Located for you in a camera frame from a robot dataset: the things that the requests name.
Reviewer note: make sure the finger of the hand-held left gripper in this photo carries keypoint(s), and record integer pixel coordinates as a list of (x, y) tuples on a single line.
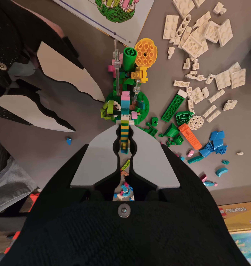
[(29, 112), (65, 66)]

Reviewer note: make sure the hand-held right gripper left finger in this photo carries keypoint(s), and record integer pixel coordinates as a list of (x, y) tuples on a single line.
[(96, 162)]

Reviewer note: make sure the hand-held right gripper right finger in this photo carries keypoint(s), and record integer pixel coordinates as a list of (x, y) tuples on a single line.
[(154, 164)]

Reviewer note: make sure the striped fish brick model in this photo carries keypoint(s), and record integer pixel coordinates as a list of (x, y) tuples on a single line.
[(125, 128)]

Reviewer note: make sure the instruction booklet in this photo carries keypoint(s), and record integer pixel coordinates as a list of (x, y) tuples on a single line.
[(86, 12)]

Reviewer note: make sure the green lego plant model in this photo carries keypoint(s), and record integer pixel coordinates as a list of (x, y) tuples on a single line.
[(129, 56)]

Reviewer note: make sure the grey desk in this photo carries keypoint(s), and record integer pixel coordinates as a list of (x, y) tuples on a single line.
[(44, 155)]

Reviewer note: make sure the person's left hand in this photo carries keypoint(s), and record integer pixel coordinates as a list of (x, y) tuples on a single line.
[(53, 26)]

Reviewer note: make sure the small blue slope brick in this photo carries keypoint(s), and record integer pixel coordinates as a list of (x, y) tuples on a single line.
[(68, 141)]

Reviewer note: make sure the orange brick separator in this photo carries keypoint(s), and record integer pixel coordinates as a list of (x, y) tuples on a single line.
[(189, 137)]

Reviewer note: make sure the white round gear brick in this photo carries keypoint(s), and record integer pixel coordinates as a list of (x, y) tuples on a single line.
[(195, 123)]

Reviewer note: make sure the pile of green brick pieces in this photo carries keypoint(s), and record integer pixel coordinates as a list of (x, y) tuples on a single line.
[(172, 108)]

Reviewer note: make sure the scattered colourful brick pieces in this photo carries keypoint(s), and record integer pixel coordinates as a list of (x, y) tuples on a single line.
[(221, 172)]

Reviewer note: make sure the pile of blue brick pieces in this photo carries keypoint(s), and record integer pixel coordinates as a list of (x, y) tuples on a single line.
[(217, 136)]

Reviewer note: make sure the person's grey sweater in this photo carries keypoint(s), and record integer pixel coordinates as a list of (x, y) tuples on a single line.
[(11, 182)]

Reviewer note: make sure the yellow brick set box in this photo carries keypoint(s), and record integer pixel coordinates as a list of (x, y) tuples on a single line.
[(241, 224)]

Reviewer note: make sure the pile of white brick pieces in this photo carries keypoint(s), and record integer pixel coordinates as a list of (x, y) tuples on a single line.
[(196, 44)]

